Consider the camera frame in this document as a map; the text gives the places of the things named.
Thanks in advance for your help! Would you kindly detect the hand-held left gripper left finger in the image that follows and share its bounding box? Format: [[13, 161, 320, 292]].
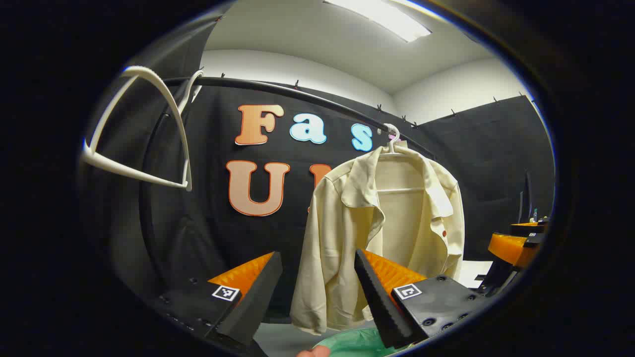
[[147, 251, 284, 357]]

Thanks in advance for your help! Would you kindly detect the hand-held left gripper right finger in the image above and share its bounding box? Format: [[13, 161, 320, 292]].
[[354, 249, 492, 350]]

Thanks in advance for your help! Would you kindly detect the green laundry hamper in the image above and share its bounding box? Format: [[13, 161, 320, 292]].
[[313, 327, 412, 357]]

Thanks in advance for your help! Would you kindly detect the cream button shirt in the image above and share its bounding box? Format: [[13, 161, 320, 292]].
[[289, 145, 466, 336]]

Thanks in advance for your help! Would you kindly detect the white hanger with bar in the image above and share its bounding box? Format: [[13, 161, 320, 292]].
[[376, 123, 427, 194], [81, 66, 204, 192]]

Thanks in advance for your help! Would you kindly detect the white cabinet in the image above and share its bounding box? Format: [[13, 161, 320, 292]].
[[456, 260, 494, 289]]

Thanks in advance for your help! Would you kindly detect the dark upright panel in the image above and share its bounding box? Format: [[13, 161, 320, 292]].
[[518, 171, 534, 224]]

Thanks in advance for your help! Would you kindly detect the black backdrop cloth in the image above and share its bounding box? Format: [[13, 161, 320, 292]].
[[82, 15, 555, 323]]

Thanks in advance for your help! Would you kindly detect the ceiling light panel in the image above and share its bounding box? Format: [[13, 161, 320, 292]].
[[322, 0, 432, 43]]

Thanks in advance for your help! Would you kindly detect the black clothes rail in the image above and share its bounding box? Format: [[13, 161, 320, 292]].
[[139, 76, 437, 298]]

